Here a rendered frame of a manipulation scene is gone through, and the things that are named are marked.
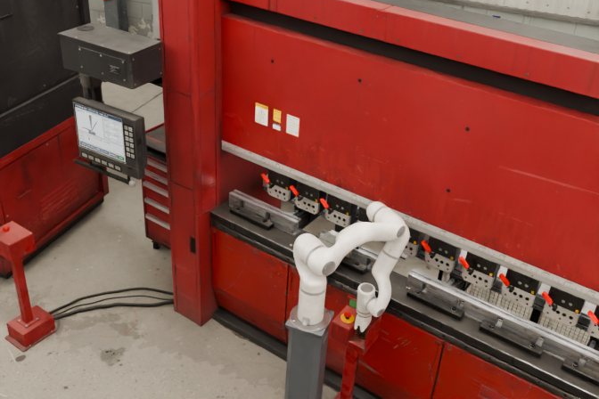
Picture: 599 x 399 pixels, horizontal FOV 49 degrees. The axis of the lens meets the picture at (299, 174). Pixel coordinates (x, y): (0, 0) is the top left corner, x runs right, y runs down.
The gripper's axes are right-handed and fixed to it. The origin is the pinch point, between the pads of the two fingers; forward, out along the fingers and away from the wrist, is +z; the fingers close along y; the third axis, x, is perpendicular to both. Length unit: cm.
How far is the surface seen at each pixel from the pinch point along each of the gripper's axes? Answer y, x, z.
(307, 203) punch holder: -33, -57, -38
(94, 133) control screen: 17, -163, -71
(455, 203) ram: -35, 25, -72
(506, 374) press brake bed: -16, 70, 0
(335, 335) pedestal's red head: 6.6, -11.9, 3.3
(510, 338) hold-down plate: -25, 66, -15
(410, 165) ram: -36, 0, -83
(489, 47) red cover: -39, 26, -149
